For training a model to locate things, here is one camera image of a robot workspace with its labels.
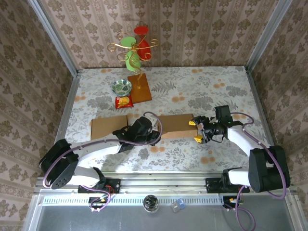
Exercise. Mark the round metal tin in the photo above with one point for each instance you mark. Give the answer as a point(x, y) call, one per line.
point(150, 204)

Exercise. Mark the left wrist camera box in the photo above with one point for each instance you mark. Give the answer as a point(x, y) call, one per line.
point(151, 119)

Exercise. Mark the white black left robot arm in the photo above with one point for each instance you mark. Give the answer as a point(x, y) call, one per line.
point(96, 149)

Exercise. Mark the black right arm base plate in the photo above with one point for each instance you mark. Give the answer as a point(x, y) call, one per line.
point(213, 185)

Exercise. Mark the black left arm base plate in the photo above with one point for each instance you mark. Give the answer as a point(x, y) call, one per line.
point(113, 185)

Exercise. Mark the red wine glass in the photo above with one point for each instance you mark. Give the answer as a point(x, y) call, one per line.
point(141, 30)

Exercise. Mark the aluminium corner post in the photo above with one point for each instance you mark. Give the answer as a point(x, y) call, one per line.
point(54, 36)
point(267, 36)

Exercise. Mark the small blue plastic box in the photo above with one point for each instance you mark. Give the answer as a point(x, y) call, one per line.
point(181, 204)

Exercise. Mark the red snack packet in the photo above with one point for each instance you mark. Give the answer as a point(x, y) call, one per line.
point(124, 102)

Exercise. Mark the small clear plastic box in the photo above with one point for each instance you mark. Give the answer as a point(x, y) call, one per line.
point(175, 207)

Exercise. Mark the aluminium front rail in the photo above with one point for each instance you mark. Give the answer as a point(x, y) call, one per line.
point(163, 183)

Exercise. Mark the leaf pattern bowl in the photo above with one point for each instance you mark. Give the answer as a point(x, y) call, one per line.
point(121, 87)

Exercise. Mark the black power connector box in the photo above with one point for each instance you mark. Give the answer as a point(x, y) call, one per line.
point(96, 202)
point(228, 201)

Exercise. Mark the aluminium side rail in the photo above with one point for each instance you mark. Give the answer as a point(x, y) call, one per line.
point(257, 96)
point(69, 101)

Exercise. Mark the green wine glass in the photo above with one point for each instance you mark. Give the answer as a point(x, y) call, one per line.
point(127, 42)

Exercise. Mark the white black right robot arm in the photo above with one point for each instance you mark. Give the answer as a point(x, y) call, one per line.
point(240, 137)

